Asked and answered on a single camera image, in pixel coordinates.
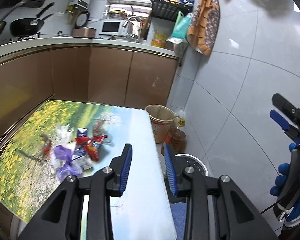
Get purple plastic bag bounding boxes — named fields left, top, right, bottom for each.
left=53, top=145, right=82, bottom=182

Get yellow food container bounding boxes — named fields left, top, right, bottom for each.
left=151, top=30, right=166, bottom=48

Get teal plastic bag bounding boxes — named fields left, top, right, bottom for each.
left=171, top=11, right=193, bottom=39

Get white trash bin black liner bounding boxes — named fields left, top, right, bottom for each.
left=176, top=153, right=209, bottom=176

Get steel faucet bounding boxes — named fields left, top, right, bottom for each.
left=122, top=15, right=143, bottom=43

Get brown kitchen cabinets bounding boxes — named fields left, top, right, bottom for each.
left=0, top=44, right=177, bottom=143

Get flower landscape table mat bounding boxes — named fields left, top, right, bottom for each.
left=0, top=100, right=177, bottom=239

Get beige bucket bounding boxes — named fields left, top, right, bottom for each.
left=145, top=105, right=176, bottom=144

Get right blue gloved hand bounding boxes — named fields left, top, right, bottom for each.
left=270, top=141, right=300, bottom=229

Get orange floral apron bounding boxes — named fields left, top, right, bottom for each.
left=186, top=0, right=220, bottom=56

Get amber oil bottle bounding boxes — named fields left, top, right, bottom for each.
left=161, top=128, right=186, bottom=156

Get blue white wrapper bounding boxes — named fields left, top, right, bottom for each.
left=72, top=128, right=93, bottom=171

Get clear bag red handles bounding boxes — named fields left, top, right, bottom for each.
left=93, top=119, right=114, bottom=147
left=39, top=134, right=52, bottom=159

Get white microwave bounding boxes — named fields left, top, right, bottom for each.
left=98, top=20, right=124, bottom=36

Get white plastic bag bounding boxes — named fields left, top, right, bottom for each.
left=56, top=123, right=74, bottom=144

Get black frying pan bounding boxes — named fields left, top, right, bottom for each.
left=10, top=2, right=55, bottom=37

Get yellow cap oil bottle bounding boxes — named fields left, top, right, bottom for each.
left=175, top=109, right=186, bottom=127

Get red snack packet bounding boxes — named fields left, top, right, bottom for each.
left=83, top=135, right=108, bottom=162

